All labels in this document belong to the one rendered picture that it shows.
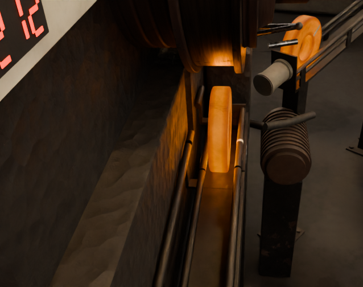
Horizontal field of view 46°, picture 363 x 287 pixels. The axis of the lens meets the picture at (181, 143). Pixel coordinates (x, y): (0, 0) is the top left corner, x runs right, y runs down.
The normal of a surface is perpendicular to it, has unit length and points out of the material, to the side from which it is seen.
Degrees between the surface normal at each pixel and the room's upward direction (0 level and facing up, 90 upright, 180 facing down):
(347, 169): 0
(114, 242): 0
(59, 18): 90
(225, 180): 0
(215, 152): 85
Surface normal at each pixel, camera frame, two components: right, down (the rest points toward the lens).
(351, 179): -0.07, -0.81
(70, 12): 0.99, 0.04
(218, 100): -0.11, -0.58
